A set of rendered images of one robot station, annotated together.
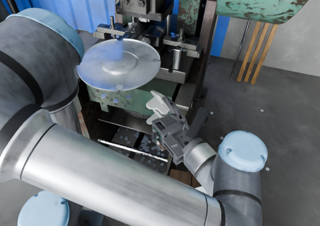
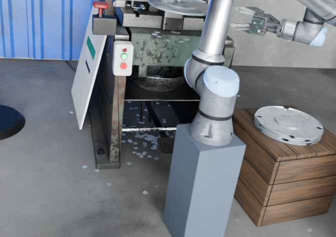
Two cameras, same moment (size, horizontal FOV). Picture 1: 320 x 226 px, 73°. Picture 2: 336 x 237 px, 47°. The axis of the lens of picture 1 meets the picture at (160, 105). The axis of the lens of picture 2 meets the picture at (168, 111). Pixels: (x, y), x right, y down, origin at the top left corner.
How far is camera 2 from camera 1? 1.28 m
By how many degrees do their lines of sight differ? 33
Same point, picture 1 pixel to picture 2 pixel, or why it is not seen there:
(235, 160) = not seen: outside the picture
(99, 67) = (173, 7)
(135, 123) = (160, 96)
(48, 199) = (218, 68)
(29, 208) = (212, 72)
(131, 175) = not seen: outside the picture
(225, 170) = not seen: hidden behind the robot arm
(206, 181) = (303, 30)
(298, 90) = (255, 77)
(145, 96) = (192, 42)
